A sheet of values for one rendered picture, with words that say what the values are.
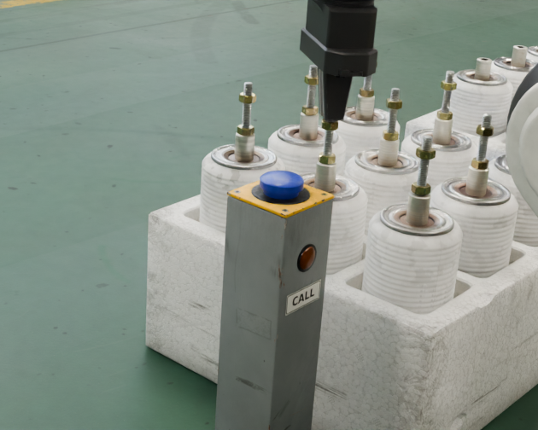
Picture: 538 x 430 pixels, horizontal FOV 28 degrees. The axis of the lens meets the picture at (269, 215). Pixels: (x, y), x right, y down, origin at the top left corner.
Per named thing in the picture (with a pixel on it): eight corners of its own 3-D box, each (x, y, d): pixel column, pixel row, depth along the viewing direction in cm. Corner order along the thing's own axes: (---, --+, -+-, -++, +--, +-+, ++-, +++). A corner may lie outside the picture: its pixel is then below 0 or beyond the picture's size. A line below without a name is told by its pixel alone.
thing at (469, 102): (506, 190, 169) (525, 80, 162) (476, 206, 162) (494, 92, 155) (453, 174, 174) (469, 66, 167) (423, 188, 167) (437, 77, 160)
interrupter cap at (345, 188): (332, 173, 121) (333, 167, 121) (372, 197, 115) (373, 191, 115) (276, 183, 117) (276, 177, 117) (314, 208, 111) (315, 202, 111)
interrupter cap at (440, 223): (365, 214, 111) (365, 207, 110) (426, 205, 114) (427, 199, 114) (405, 243, 105) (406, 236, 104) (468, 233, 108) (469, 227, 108)
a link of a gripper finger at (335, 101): (318, 119, 112) (323, 61, 110) (347, 119, 113) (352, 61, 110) (322, 124, 111) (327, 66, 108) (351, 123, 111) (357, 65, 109)
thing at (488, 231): (423, 357, 120) (445, 209, 113) (403, 316, 128) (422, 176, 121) (506, 357, 121) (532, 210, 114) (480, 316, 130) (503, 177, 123)
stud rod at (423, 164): (419, 209, 108) (429, 138, 105) (412, 206, 109) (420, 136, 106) (425, 206, 109) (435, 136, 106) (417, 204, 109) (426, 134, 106)
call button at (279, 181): (311, 199, 97) (312, 177, 97) (283, 210, 94) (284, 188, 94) (277, 186, 100) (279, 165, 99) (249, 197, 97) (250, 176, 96)
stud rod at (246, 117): (248, 145, 123) (252, 82, 120) (248, 148, 122) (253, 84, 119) (240, 145, 123) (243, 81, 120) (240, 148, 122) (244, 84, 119)
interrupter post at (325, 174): (326, 184, 118) (329, 156, 116) (339, 192, 116) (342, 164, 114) (308, 188, 116) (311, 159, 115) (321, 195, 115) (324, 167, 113)
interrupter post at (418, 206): (400, 220, 110) (403, 190, 108) (419, 217, 111) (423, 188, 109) (412, 229, 108) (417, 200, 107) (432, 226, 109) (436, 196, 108)
